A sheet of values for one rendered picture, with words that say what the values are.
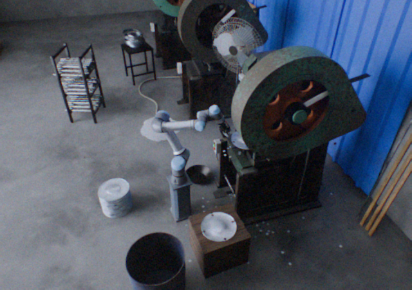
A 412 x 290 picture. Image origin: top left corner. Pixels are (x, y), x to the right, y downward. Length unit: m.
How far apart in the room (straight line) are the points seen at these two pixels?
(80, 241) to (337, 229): 2.37
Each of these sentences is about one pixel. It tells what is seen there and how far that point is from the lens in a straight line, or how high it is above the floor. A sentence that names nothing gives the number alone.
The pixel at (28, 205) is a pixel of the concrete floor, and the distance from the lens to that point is 3.89.
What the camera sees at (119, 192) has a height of 0.24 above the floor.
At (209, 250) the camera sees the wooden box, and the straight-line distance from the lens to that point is 2.70.
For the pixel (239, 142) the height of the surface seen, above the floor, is 0.78.
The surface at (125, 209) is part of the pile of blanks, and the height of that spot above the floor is 0.07.
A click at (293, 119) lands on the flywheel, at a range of 2.33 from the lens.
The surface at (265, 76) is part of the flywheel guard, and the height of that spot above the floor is 1.65.
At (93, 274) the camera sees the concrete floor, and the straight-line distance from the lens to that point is 3.15.
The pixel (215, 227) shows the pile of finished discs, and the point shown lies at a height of 0.36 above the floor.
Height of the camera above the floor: 2.59
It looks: 37 degrees down
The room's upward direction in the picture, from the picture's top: straight up
